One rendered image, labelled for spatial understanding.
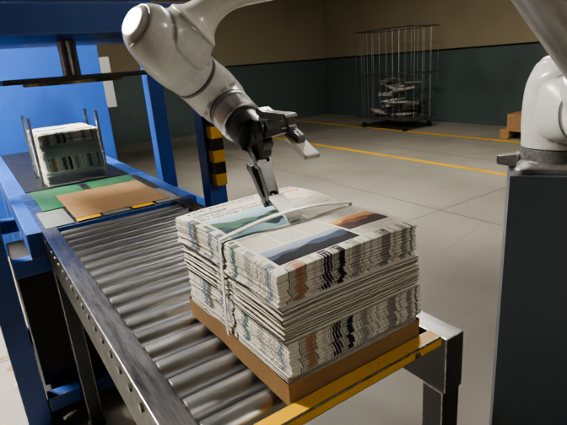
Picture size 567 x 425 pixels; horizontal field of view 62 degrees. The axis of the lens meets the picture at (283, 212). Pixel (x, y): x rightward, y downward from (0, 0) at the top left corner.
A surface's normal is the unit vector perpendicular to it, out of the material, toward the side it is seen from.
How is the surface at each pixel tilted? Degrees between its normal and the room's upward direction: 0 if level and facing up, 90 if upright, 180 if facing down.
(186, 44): 104
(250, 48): 90
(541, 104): 87
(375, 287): 90
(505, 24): 90
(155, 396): 0
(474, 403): 0
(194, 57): 111
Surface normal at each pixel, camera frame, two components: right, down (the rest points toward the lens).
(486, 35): -0.83, 0.23
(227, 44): 0.56, 0.21
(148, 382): -0.07, -0.95
